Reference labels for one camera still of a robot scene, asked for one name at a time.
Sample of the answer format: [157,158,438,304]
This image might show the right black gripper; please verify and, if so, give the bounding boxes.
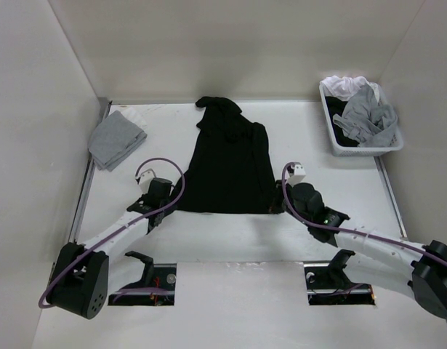
[257,180,311,227]

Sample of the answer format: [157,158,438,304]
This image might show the black tank top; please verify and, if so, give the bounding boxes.
[172,97,275,214]

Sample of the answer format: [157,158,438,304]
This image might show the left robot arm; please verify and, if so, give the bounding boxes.
[40,177,175,319]

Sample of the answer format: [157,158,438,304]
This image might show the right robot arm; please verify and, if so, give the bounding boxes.
[273,180,447,319]

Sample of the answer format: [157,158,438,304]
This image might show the folded grey tank top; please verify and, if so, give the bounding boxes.
[88,111,148,172]

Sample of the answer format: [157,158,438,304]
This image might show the black garment in basket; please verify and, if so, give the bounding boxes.
[325,96,358,148]

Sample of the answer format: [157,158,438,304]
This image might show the grey garment in basket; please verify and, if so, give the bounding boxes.
[333,85,398,147]

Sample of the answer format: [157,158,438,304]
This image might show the white laundry basket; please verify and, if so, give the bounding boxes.
[319,82,404,157]

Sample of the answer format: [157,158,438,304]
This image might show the white garment in basket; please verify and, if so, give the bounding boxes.
[320,76,380,102]

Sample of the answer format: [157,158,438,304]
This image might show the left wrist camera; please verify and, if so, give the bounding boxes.
[135,168,156,194]

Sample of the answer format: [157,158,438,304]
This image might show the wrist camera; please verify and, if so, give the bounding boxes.
[135,168,156,194]
[287,162,306,187]

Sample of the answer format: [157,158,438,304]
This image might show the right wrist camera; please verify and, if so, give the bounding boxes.
[287,162,306,187]

